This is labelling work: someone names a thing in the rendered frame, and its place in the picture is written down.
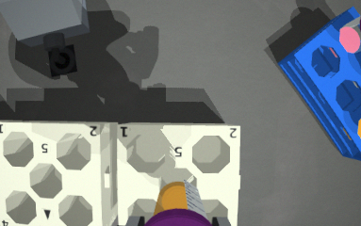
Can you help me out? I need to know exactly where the blue tube rack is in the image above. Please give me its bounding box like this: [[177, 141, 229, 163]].
[[277, 7, 361, 161]]

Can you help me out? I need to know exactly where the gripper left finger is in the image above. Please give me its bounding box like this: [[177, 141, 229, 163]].
[[125, 216, 145, 226]]

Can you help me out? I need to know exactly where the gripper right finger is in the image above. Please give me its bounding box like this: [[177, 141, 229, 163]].
[[212, 217, 232, 226]]

